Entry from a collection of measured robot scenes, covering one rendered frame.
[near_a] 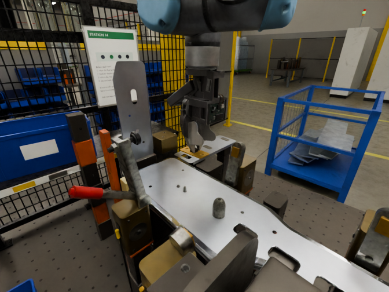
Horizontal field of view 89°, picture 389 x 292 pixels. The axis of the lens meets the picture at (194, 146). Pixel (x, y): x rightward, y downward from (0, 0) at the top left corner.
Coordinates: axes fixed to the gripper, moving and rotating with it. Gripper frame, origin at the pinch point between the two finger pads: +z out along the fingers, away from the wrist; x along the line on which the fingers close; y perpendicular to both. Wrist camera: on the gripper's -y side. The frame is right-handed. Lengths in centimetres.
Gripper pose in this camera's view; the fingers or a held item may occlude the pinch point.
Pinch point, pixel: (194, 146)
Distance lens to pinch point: 54.4
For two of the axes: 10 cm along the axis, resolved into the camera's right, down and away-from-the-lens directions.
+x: 7.2, -2.9, 6.3
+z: -0.1, 9.0, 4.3
